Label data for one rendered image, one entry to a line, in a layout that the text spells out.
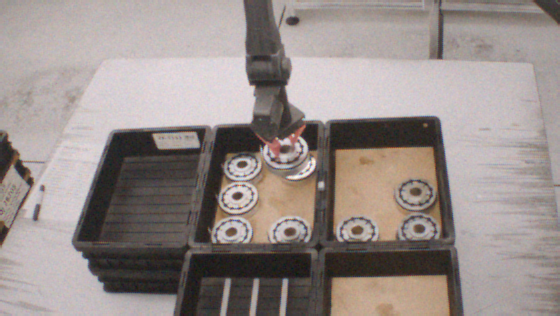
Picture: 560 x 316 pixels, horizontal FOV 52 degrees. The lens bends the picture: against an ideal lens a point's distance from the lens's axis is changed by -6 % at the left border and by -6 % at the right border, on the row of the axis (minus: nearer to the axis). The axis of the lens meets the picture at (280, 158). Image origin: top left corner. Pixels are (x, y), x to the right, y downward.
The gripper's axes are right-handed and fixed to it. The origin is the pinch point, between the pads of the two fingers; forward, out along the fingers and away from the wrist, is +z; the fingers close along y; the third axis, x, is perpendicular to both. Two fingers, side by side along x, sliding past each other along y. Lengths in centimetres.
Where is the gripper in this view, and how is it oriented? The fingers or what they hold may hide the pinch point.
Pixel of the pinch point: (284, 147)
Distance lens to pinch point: 139.6
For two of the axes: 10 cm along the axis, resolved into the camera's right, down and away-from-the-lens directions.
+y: 7.6, -5.6, 3.4
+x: -6.4, -5.2, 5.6
